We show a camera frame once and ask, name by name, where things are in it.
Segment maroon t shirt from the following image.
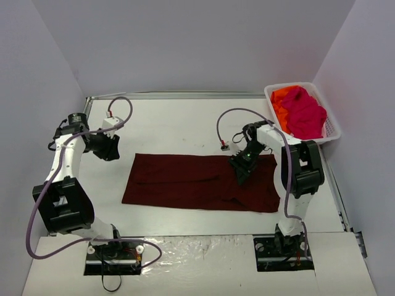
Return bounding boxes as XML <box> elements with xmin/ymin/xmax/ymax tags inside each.
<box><xmin>122</xmin><ymin>154</ymin><xmax>280</xmax><ymax>213</ymax></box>

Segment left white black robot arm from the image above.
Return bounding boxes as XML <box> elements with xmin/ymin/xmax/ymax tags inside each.
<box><xmin>32</xmin><ymin>113</ymin><xmax>124</xmax><ymax>258</ymax></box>

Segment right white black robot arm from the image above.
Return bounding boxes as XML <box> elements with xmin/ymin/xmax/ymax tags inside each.
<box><xmin>229</xmin><ymin>121</ymin><xmax>325</xmax><ymax>255</ymax></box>

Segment orange t shirt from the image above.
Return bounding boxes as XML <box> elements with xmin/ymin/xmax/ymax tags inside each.
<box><xmin>270</xmin><ymin>85</ymin><xmax>297</xmax><ymax>134</ymax></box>

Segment pink t shirt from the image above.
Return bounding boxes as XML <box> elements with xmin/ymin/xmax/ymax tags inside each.
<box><xmin>281</xmin><ymin>86</ymin><xmax>327</xmax><ymax>140</ymax></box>

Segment white plastic basket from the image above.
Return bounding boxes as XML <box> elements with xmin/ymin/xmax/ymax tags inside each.
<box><xmin>264</xmin><ymin>82</ymin><xmax>341</xmax><ymax>145</ymax></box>

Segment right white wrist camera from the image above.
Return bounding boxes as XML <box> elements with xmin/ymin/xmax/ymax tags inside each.
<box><xmin>220</xmin><ymin>141</ymin><xmax>241</xmax><ymax>155</ymax></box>

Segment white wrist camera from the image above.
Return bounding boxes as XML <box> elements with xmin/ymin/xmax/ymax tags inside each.
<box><xmin>101</xmin><ymin>117</ymin><xmax>123</xmax><ymax>138</ymax></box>
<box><xmin>220</xmin><ymin>141</ymin><xmax>241</xmax><ymax>155</ymax></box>

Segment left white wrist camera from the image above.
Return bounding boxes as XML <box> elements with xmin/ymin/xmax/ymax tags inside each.
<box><xmin>101</xmin><ymin>117</ymin><xmax>123</xmax><ymax>138</ymax></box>

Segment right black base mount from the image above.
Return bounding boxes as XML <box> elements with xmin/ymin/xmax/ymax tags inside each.
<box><xmin>253</xmin><ymin>234</ymin><xmax>314</xmax><ymax>272</ymax></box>

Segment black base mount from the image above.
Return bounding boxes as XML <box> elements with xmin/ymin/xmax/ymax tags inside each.
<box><xmin>84</xmin><ymin>242</ymin><xmax>144</xmax><ymax>276</ymax></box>
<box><xmin>253</xmin><ymin>234</ymin><xmax>314</xmax><ymax>272</ymax></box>

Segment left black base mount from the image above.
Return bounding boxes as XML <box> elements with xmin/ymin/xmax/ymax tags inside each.
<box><xmin>84</xmin><ymin>242</ymin><xmax>144</xmax><ymax>276</ymax></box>

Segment thin black cable loop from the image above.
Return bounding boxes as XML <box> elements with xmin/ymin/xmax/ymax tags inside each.
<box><xmin>101</xmin><ymin>273</ymin><xmax>123</xmax><ymax>292</ymax></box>

